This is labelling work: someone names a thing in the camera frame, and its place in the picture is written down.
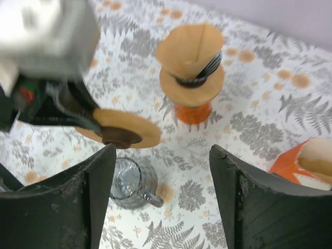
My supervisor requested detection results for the orange glass carafe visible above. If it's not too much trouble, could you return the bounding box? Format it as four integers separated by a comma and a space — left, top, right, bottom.
174, 103, 212, 125

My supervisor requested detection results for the grey glass carafe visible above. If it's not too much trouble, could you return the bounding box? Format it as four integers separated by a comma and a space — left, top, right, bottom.
109, 157, 164, 210

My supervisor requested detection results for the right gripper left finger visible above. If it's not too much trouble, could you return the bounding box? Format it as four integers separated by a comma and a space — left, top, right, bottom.
1, 144, 116, 249

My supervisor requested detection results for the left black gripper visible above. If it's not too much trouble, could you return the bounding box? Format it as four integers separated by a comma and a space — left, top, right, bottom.
1, 75, 101, 132

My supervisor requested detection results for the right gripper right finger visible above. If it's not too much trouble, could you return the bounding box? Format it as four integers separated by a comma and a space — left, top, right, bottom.
209, 145, 331, 249

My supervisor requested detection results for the brown paper coffee filter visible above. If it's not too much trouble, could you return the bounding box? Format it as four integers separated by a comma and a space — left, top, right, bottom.
156, 23, 224, 79

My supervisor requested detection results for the floral tablecloth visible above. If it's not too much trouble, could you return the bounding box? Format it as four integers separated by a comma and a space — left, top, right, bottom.
0, 0, 332, 249

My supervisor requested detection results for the blue glass dripper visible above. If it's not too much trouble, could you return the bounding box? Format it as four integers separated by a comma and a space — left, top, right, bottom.
171, 50, 222, 88

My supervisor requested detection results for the orange coffee filter box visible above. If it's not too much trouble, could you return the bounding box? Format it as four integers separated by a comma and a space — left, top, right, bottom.
269, 137, 331, 190

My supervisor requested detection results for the wooden ring dripper stand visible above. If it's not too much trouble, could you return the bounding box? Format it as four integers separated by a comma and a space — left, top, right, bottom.
159, 66, 225, 107

